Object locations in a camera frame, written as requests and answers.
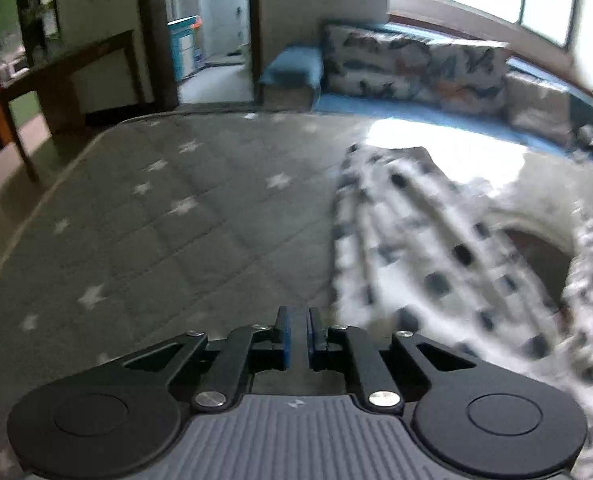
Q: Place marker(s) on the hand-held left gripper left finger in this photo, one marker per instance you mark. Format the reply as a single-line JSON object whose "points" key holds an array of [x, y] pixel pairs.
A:
{"points": [[286, 337]]}

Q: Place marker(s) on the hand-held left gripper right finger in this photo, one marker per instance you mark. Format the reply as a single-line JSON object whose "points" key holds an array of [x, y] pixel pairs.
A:
{"points": [[310, 340]]}

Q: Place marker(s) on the white dark-checked garment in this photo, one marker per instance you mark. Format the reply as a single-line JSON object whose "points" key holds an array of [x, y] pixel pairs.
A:
{"points": [[426, 270]]}

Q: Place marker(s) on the grey star-printed bed quilt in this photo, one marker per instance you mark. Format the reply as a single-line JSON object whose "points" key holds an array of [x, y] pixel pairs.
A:
{"points": [[186, 240]]}

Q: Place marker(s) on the butterfly-printed long cushion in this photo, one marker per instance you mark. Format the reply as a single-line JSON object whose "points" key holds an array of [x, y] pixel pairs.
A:
{"points": [[401, 67]]}

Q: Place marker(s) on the blue and white box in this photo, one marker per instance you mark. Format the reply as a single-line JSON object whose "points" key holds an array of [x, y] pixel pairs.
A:
{"points": [[186, 50]]}

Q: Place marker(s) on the beige cushion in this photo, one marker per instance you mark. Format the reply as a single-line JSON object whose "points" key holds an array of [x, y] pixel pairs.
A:
{"points": [[538, 107]]}

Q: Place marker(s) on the dark wooden table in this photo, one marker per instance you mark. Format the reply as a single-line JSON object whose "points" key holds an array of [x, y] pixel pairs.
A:
{"points": [[66, 72]]}

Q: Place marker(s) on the dark glass cabinet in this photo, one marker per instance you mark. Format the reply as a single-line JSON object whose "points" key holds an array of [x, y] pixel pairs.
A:
{"points": [[39, 10]]}

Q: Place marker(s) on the brown wooden frame post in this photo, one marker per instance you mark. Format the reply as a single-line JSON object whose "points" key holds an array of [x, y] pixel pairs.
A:
{"points": [[6, 105]]}

